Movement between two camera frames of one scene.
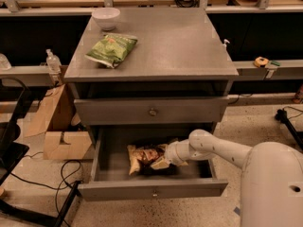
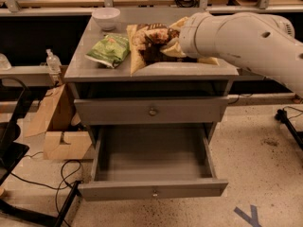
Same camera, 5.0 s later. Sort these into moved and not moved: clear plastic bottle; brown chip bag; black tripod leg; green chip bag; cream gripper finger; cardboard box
Moved: brown chip bag; cream gripper finger
Not moved: green chip bag; clear plastic bottle; cardboard box; black tripod leg
